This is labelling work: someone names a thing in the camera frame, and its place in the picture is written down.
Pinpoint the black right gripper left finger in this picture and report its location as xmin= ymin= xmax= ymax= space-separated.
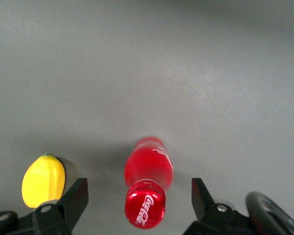
xmin=32 ymin=178 xmax=89 ymax=235

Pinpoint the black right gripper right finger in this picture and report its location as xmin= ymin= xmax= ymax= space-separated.
xmin=183 ymin=178 xmax=236 ymax=235

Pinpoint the yellow lemon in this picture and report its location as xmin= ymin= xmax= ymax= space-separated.
xmin=21 ymin=153 xmax=66 ymax=209

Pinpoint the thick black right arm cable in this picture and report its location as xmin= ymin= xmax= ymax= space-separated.
xmin=245 ymin=190 xmax=294 ymax=235

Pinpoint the red coke bottle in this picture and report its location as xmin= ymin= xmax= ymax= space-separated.
xmin=124 ymin=136 xmax=174 ymax=230

